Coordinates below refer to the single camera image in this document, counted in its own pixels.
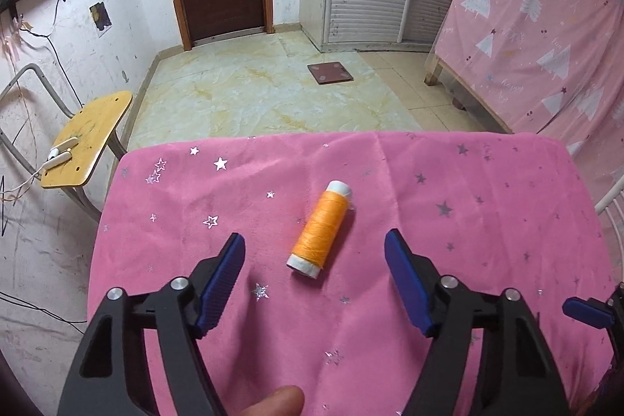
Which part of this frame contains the wooden bed frame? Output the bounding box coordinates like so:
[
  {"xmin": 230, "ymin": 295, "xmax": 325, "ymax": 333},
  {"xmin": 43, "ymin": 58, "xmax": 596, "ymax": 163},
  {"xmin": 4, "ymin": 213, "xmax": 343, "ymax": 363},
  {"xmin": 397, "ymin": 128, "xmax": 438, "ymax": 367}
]
[{"xmin": 424, "ymin": 53, "xmax": 513, "ymax": 134}]

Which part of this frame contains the white metal chair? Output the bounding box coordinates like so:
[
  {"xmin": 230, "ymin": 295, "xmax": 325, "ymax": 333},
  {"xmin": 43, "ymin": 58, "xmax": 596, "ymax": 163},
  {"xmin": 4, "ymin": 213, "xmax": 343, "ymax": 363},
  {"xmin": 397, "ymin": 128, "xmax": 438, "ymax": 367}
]
[{"xmin": 594, "ymin": 175, "xmax": 624, "ymax": 281}]

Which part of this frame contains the brown bathroom scale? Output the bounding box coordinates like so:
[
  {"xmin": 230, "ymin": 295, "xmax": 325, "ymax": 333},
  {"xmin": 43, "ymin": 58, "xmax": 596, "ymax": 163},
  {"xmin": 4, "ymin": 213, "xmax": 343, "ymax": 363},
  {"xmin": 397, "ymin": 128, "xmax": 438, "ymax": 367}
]
[{"xmin": 308, "ymin": 61, "xmax": 353, "ymax": 85}]

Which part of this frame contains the yellow wooden chair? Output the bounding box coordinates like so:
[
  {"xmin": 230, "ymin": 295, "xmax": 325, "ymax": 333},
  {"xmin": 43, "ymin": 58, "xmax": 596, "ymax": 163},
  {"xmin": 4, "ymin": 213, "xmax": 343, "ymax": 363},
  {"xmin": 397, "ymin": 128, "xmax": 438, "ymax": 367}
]
[{"xmin": 1, "ymin": 63, "xmax": 132, "ymax": 221}]

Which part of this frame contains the white power strip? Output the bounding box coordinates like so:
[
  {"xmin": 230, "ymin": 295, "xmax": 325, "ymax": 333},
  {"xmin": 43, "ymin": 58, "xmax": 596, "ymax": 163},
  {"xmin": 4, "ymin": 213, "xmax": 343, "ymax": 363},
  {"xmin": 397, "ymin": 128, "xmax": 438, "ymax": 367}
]
[{"xmin": 40, "ymin": 136, "xmax": 79, "ymax": 173}]

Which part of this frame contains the orange thread spool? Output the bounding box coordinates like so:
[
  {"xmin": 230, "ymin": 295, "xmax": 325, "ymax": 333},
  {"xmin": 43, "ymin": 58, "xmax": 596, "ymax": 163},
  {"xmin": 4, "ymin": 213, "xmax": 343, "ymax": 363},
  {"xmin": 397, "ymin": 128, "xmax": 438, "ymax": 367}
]
[{"xmin": 287, "ymin": 181, "xmax": 352, "ymax": 280}]

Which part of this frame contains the pink tree-print bed sheet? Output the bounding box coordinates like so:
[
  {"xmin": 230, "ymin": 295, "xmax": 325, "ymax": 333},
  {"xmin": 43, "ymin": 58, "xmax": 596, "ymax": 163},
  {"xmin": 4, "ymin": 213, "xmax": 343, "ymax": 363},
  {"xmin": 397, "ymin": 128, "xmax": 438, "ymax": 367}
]
[{"xmin": 431, "ymin": 0, "xmax": 623, "ymax": 200}]

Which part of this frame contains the pink star tablecloth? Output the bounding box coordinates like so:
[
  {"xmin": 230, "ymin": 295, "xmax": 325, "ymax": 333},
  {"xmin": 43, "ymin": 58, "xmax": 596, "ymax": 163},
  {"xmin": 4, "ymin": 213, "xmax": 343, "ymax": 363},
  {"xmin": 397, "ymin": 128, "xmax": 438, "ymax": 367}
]
[{"xmin": 88, "ymin": 132, "xmax": 615, "ymax": 415}]

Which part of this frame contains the operator thumb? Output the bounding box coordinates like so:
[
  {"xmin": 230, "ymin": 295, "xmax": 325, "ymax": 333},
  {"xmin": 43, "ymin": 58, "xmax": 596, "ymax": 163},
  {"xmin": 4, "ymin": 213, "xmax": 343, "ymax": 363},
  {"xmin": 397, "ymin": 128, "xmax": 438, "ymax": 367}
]
[{"xmin": 240, "ymin": 385, "xmax": 305, "ymax": 416}]

